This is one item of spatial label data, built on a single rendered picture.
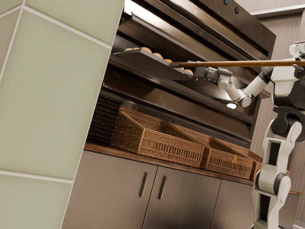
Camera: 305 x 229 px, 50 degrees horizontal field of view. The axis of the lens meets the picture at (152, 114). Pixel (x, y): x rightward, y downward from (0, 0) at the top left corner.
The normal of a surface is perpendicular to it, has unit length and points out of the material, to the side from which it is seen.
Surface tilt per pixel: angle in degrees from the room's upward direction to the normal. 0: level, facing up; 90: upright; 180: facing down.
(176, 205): 90
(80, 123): 90
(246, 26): 90
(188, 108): 70
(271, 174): 86
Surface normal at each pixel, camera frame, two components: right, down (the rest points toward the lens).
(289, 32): -0.72, -0.25
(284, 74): -0.86, -0.26
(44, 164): 0.63, 0.10
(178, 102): 0.68, -0.23
